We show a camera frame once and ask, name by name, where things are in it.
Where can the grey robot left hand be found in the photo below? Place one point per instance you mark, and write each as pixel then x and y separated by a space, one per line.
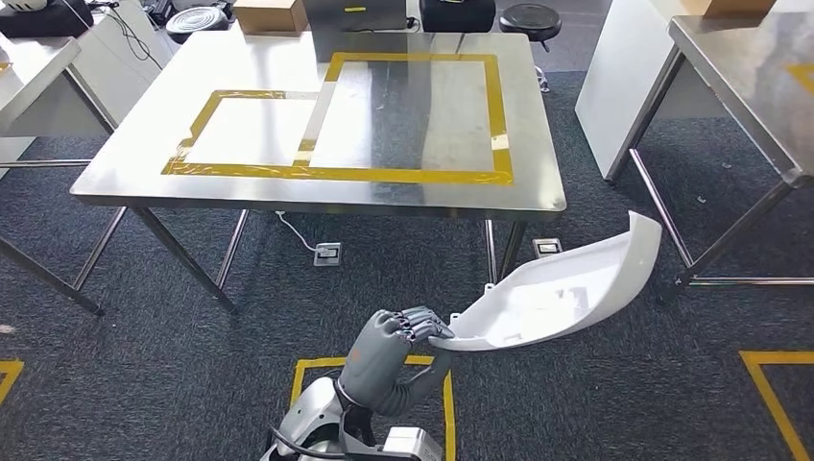
pixel 372 363

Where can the white curved car body part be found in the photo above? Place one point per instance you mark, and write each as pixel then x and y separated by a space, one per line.
pixel 547 305

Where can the grey floor socket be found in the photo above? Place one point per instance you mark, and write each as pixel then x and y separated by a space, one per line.
pixel 327 254
pixel 547 248

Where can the yellow tape table outline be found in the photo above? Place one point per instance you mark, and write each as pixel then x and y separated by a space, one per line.
pixel 381 174

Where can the stainless steel table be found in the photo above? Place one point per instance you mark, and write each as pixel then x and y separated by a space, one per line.
pixel 254 76
pixel 750 76
pixel 32 70

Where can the grey laptop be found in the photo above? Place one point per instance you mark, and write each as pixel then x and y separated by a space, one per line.
pixel 356 16

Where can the black bag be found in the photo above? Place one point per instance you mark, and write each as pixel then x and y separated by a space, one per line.
pixel 458 18

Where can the brown cardboard box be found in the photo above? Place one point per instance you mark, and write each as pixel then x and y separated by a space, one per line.
pixel 270 18
pixel 731 7

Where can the black round stool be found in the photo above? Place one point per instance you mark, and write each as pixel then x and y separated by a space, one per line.
pixel 531 22

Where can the white board panel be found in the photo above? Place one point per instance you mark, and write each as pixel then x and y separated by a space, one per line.
pixel 95 95
pixel 636 83

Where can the black case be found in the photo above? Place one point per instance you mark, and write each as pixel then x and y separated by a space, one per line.
pixel 44 25

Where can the white helmet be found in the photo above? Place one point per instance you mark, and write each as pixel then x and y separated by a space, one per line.
pixel 22 5

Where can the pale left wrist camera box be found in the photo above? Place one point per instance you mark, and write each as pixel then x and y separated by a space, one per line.
pixel 410 445

